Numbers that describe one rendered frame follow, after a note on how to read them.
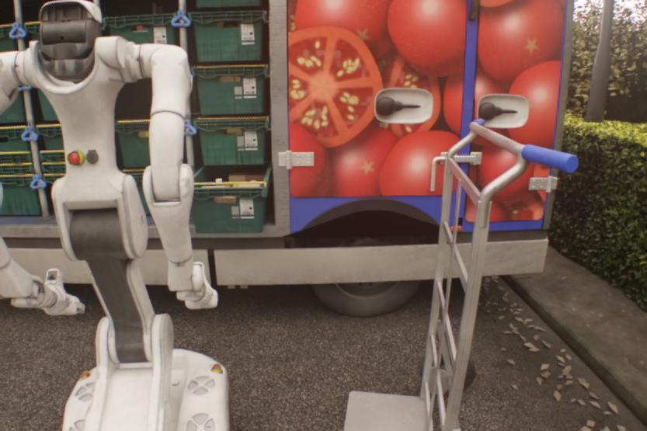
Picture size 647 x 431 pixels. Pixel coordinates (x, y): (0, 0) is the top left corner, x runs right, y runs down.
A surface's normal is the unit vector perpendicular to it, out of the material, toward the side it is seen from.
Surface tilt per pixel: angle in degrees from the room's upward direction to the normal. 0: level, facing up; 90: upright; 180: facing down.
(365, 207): 90
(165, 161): 81
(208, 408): 38
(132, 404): 23
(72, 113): 129
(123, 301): 110
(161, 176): 86
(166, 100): 48
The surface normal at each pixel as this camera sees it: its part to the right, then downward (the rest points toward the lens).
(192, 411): 0.12, -0.61
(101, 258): 0.18, 0.57
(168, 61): 0.18, -0.31
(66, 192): 0.18, 0.11
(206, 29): 0.06, 0.33
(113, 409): 0.07, -0.79
